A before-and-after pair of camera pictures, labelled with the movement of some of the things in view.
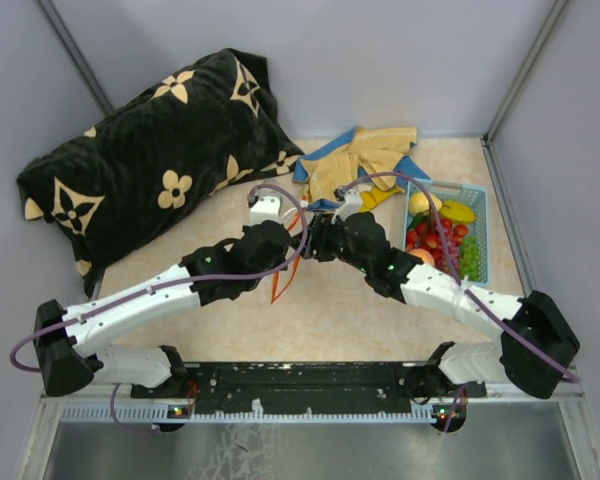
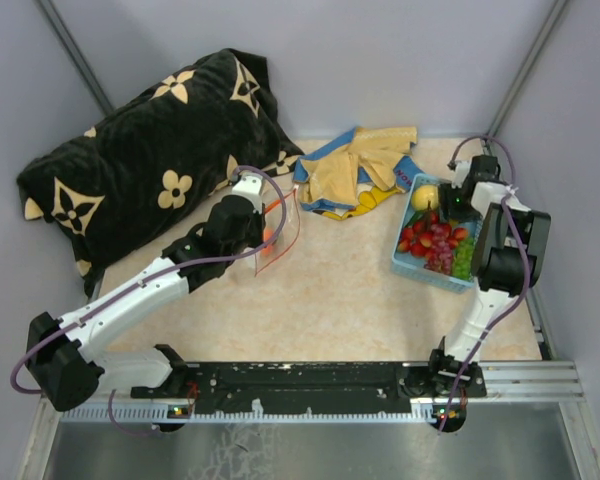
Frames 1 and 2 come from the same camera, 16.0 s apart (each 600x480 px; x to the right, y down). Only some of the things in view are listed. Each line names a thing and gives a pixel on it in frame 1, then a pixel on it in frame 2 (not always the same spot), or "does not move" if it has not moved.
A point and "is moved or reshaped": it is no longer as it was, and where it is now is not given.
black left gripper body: (278, 265) -> (253, 238)
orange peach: (424, 254) is moved or reshaped
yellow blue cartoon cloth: (364, 150) does not move
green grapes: (470, 257) does not move
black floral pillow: (129, 177) does not move
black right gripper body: (333, 243) -> (452, 207)
